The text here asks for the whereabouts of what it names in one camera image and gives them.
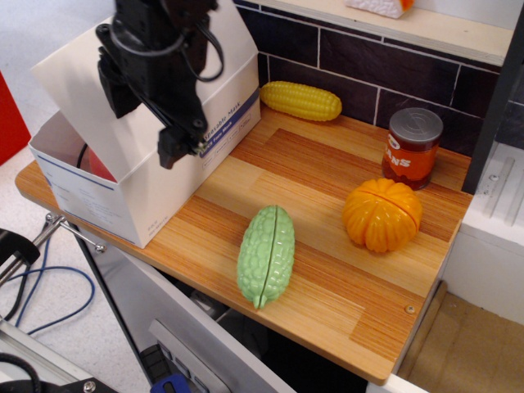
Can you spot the yellow toy corn on table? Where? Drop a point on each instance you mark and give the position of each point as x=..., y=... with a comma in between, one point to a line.
x=302, y=101

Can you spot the green toy bitter gourd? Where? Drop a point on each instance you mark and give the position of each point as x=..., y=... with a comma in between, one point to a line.
x=266, y=256

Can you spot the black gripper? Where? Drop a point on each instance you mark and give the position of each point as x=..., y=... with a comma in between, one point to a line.
x=140, y=65

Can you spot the white and orange toy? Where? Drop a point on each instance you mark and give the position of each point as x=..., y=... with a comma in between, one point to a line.
x=389, y=8

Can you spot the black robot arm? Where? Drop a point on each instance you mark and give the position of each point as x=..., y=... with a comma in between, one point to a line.
x=177, y=14

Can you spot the metal clamp with black handle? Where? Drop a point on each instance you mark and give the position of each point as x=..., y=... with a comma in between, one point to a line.
x=19, y=251

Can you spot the orange toy pumpkin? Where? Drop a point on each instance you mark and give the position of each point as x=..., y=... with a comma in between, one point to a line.
x=382, y=215

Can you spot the red panel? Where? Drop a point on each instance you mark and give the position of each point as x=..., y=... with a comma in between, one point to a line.
x=14, y=132

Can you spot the white cardboard box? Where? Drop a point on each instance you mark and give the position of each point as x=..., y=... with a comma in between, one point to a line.
x=145, y=195

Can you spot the pink plastic plate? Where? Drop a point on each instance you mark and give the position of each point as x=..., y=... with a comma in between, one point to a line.
x=91, y=163

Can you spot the orange beans can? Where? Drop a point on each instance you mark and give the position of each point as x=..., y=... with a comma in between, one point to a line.
x=411, y=146

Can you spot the grey control panel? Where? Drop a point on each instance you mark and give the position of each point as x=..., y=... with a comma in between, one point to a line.
x=169, y=354

